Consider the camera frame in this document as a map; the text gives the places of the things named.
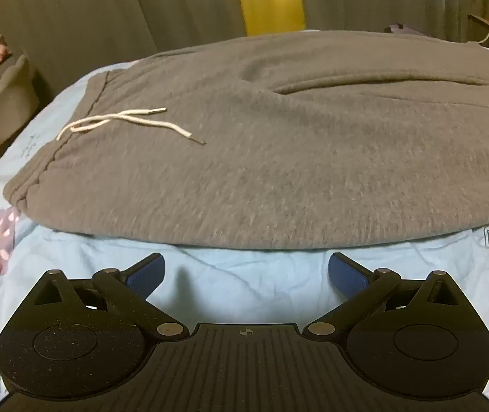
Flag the yellow curtain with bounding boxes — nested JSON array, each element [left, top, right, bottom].
[[231, 0, 307, 37]]

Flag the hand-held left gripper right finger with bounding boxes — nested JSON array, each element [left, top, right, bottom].
[[302, 252, 460, 340]]

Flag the grey chair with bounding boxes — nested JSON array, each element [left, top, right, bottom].
[[0, 54, 40, 160]]

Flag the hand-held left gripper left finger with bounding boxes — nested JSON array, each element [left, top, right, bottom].
[[34, 253, 187, 340]]

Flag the grey pants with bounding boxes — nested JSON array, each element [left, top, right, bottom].
[[4, 30, 489, 252]]

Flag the light blue printed bedsheet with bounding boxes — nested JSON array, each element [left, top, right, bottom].
[[0, 29, 489, 412]]

